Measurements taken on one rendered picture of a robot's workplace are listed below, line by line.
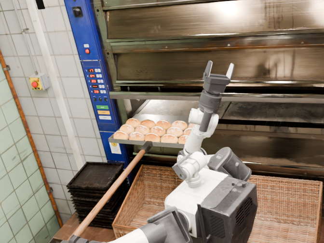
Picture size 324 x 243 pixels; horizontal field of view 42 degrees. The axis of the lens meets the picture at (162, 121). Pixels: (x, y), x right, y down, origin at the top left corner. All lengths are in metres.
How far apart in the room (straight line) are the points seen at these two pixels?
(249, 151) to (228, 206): 1.06
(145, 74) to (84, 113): 0.60
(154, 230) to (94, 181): 1.32
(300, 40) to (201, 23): 0.51
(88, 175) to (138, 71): 0.77
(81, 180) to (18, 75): 0.88
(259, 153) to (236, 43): 0.67
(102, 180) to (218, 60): 1.05
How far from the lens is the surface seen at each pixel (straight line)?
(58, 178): 3.43
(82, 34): 2.61
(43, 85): 2.91
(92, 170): 2.84
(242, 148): 2.54
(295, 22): 2.16
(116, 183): 2.08
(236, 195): 1.56
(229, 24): 2.23
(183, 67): 2.41
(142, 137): 2.42
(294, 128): 2.40
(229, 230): 1.52
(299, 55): 2.25
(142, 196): 2.91
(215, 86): 1.75
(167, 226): 1.47
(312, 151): 2.47
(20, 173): 3.32
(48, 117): 3.12
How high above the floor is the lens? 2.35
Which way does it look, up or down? 27 degrees down
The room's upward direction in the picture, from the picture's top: 11 degrees counter-clockwise
